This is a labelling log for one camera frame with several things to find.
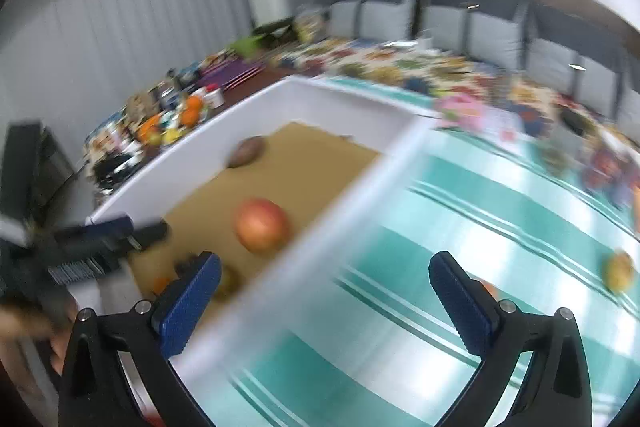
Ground pink packet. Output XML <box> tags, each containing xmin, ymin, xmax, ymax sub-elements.
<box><xmin>435</xmin><ymin>94</ymin><xmax>488</xmax><ymax>130</ymax></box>

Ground purple books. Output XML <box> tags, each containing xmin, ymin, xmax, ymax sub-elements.
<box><xmin>200</xmin><ymin>59</ymin><xmax>266</xmax><ymax>90</ymax></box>

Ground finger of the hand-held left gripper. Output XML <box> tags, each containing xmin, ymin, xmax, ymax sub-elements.
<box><xmin>52</xmin><ymin>216</ymin><xmax>171</xmax><ymax>258</ymax></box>

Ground yellowish fruit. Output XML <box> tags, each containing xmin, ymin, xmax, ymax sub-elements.
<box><xmin>602</xmin><ymin>251</ymin><xmax>636</xmax><ymax>294</ymax></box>

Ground white storage box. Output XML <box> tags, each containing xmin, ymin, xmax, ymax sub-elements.
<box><xmin>87</xmin><ymin>76</ymin><xmax>436</xmax><ymax>373</ymax></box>

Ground grey sofa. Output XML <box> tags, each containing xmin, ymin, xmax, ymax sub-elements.
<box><xmin>330</xmin><ymin>0</ymin><xmax>640</xmax><ymax>132</ymax></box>

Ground red apple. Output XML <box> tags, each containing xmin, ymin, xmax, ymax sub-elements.
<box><xmin>234</xmin><ymin>198</ymin><xmax>292</xmax><ymax>253</ymax></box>

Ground green white checked tablecloth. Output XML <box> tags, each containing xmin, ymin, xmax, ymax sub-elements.
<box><xmin>170</xmin><ymin>77</ymin><xmax>640</xmax><ymax>427</ymax></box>

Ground dark furniture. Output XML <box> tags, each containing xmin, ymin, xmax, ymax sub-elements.
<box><xmin>2</xmin><ymin>121</ymin><xmax>78</xmax><ymax>228</ymax></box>

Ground pile of assorted toys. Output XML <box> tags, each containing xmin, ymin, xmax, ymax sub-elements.
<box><xmin>82</xmin><ymin>82</ymin><xmax>226</xmax><ymax>195</ymax></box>

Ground colourful patterned mat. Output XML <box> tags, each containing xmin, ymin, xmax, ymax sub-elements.
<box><xmin>270</xmin><ymin>37</ymin><xmax>640</xmax><ymax>218</ymax></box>

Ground person's left hand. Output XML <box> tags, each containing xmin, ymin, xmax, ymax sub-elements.
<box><xmin>0</xmin><ymin>307</ymin><xmax>68</xmax><ymax>378</ymax></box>

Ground brown sweet potato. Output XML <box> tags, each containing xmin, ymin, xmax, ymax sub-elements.
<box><xmin>226</xmin><ymin>136</ymin><xmax>267</xmax><ymax>170</ymax></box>

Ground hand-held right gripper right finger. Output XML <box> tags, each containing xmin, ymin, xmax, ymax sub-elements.
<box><xmin>428</xmin><ymin>251</ymin><xmax>593</xmax><ymax>427</ymax></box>

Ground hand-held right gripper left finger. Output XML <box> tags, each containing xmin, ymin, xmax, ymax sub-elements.
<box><xmin>59</xmin><ymin>251</ymin><xmax>222</xmax><ymax>427</ymax></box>

